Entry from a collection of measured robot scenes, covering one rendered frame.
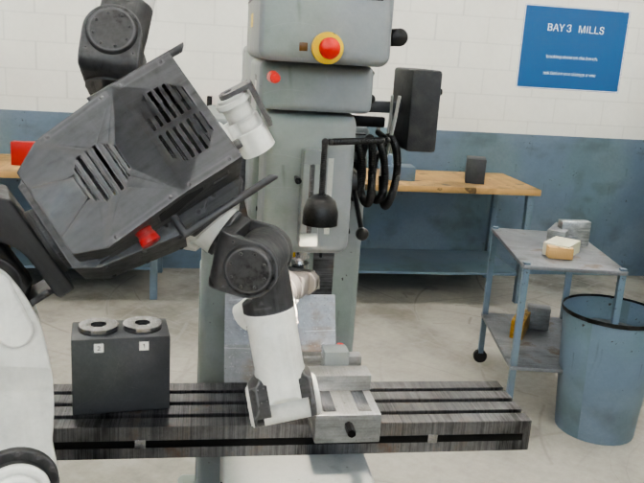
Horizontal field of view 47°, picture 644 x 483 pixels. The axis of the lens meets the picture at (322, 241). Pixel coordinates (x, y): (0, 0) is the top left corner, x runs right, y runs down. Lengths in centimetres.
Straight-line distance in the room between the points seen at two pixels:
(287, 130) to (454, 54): 464
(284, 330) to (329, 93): 55
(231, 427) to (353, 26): 93
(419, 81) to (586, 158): 483
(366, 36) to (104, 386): 98
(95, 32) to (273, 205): 56
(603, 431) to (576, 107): 338
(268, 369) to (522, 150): 532
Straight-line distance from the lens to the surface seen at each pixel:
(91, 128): 117
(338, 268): 218
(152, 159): 114
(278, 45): 147
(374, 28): 150
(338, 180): 165
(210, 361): 224
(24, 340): 127
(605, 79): 672
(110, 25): 132
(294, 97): 158
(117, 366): 181
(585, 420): 392
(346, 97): 159
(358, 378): 180
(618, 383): 383
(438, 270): 564
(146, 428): 179
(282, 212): 164
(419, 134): 197
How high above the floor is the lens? 175
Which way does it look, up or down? 14 degrees down
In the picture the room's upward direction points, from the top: 4 degrees clockwise
